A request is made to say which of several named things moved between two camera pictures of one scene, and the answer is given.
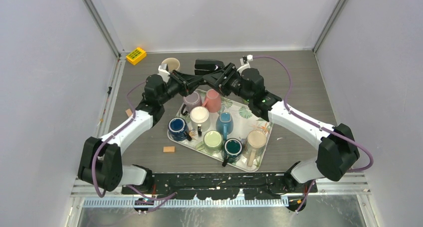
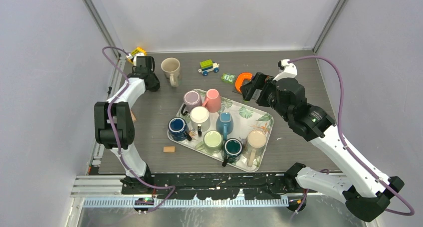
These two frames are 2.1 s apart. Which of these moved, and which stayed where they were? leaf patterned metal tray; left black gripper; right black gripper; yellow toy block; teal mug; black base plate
Moved: left black gripper; right black gripper
Stayed: yellow toy block; black base plate; teal mug; leaf patterned metal tray
